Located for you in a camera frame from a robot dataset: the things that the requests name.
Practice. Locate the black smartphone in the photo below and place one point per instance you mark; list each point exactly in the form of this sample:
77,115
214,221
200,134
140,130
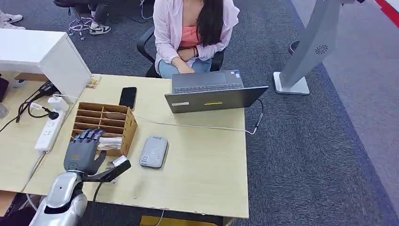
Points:
128,97

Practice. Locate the person's wristband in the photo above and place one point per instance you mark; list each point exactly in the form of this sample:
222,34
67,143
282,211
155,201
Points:
195,51

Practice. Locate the wooden card box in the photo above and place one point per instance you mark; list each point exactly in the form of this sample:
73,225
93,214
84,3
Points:
127,131

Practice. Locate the person's hand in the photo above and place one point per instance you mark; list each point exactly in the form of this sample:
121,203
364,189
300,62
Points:
186,54
184,69

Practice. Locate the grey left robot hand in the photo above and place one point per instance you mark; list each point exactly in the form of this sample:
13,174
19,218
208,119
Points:
81,154

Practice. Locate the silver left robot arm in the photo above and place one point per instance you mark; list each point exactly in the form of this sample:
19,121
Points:
62,196

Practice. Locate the yellow box under desk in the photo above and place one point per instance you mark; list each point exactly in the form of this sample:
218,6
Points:
174,222

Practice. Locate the white charger block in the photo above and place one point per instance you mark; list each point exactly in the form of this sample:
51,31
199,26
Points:
57,103

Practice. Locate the black power adapter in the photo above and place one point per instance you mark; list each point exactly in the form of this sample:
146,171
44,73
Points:
47,89

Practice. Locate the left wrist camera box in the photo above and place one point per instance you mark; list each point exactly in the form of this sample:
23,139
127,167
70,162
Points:
115,167

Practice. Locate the black plug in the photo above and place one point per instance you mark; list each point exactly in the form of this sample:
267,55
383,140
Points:
53,114

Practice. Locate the white card stack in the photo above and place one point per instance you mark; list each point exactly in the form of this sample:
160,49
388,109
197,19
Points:
110,141

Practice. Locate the grey card reader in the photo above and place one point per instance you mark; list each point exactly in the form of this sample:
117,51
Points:
153,152

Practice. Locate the white computer mouse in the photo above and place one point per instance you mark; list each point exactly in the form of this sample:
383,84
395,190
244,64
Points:
19,83

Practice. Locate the person's left hand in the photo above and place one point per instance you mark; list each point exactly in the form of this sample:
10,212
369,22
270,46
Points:
186,54

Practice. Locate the chrome chair base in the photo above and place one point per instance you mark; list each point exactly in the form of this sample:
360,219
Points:
79,26

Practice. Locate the black and white sneaker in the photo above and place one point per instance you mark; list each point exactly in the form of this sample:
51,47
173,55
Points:
99,29

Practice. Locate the black office chair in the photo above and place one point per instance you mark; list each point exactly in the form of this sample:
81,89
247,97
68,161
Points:
146,43

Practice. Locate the white power strip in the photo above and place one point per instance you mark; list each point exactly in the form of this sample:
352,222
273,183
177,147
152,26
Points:
50,131

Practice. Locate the person's right hand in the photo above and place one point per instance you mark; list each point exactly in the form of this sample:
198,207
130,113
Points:
184,69

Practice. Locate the white cabinet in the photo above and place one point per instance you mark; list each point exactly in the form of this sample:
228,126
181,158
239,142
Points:
37,50

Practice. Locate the grey laptop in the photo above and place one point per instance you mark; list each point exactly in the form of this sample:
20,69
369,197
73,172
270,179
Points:
215,98

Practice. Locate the grey kiosk stand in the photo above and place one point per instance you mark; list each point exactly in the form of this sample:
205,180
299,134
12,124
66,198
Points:
308,43

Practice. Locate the seated person in dark trousers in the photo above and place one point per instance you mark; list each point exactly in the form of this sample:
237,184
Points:
101,11

